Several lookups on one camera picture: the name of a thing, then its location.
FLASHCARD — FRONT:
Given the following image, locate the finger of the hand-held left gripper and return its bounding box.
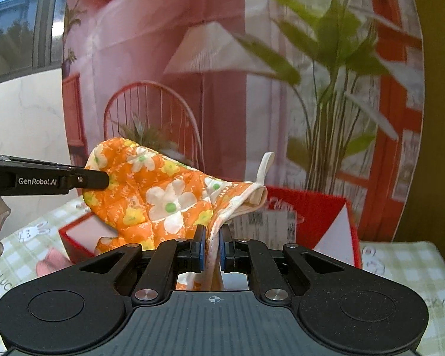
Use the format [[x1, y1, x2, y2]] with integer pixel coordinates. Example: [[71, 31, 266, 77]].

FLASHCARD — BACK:
[[69, 166, 111, 194]]

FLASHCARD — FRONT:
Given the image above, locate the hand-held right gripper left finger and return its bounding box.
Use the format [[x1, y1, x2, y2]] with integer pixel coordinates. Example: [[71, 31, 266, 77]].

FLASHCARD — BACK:
[[80, 225, 207, 305]]

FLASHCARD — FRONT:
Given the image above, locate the printed room backdrop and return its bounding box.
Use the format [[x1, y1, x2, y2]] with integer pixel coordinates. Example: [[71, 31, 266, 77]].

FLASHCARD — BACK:
[[61, 0, 425, 244]]

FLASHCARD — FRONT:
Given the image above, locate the orange floral oven mitt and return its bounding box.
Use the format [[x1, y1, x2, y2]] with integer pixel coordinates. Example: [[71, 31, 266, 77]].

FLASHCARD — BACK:
[[82, 137, 276, 292]]

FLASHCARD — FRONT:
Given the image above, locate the red cardboard box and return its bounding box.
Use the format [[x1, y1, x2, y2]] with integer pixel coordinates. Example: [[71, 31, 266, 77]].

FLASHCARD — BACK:
[[58, 187, 363, 270]]

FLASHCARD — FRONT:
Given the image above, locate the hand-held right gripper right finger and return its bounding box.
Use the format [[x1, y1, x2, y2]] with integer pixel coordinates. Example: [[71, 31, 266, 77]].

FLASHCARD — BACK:
[[219, 225, 352, 303]]

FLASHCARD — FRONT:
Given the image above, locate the window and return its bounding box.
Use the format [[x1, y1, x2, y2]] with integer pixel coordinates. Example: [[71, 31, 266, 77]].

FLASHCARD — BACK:
[[0, 0, 73, 90]]

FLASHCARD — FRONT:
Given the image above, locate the checked rabbit print tablecloth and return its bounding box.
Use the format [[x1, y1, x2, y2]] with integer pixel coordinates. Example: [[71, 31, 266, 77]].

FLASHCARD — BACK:
[[0, 195, 445, 356]]

